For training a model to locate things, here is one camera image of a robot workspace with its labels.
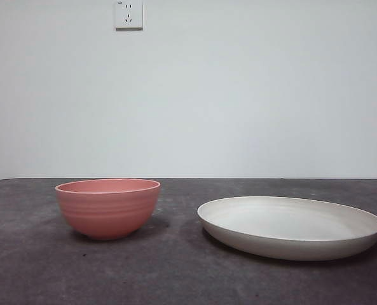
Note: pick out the white wall socket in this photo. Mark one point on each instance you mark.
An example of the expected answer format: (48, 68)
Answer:
(128, 16)

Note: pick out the white round plate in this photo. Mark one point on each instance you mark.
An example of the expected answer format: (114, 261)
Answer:
(286, 228)

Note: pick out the red ribbed bowl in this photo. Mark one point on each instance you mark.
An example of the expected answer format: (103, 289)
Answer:
(107, 213)

